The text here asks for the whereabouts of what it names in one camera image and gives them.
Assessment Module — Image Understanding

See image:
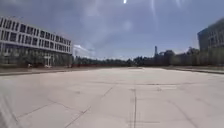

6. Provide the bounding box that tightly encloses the white building with window grid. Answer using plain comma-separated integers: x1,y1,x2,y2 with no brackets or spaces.
0,15,74,68

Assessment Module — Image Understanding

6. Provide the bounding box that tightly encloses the thin tower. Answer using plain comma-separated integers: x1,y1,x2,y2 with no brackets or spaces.
153,45,159,64

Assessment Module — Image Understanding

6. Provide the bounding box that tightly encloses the pale stone slab plaza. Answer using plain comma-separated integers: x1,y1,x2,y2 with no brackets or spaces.
0,67,224,128

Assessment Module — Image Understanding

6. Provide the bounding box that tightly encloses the large grey building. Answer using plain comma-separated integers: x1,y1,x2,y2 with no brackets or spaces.
197,18,224,67

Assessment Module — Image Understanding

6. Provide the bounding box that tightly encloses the row of trees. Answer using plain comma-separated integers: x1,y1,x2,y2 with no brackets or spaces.
72,54,158,68

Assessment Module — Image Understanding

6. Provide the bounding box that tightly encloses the group of buildings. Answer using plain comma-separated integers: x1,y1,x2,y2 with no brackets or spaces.
156,46,209,67

